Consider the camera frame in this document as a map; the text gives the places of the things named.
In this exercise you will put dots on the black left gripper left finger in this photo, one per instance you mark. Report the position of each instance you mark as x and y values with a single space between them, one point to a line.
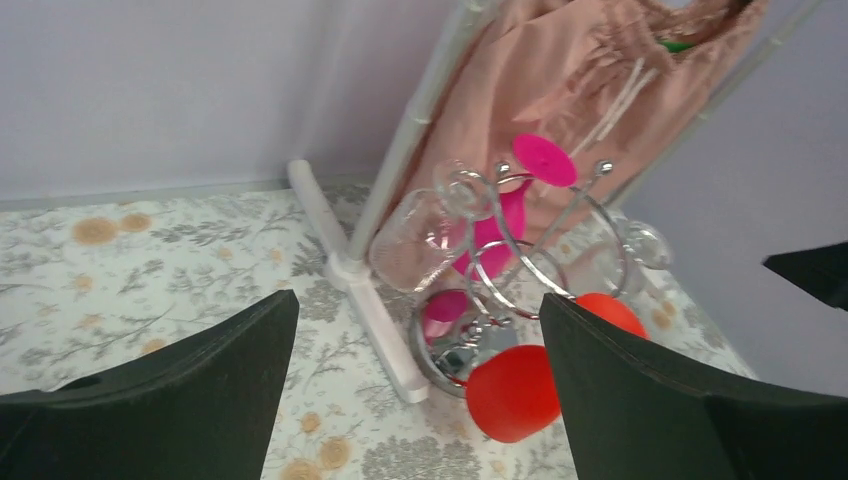
201 408

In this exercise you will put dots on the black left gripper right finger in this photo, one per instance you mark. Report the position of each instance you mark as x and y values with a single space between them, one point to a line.
634 409

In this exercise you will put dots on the red plastic wine glass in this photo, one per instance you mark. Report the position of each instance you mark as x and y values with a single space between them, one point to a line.
513 391

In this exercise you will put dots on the white clothes rack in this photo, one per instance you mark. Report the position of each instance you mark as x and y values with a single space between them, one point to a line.
730 43

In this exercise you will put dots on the pink plastic wine glass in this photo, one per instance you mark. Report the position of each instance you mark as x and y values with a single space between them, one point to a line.
496 209

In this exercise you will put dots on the clear ribbed wine glass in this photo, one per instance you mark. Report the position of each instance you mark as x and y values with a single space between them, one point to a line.
430 227

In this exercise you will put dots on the green clothes hanger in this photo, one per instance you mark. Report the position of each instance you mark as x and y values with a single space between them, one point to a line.
675 47

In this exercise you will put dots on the chrome wire glass rack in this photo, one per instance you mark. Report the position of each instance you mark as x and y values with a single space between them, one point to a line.
459 329

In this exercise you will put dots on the pink drawstring shorts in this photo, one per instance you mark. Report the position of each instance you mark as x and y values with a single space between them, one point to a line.
555 79

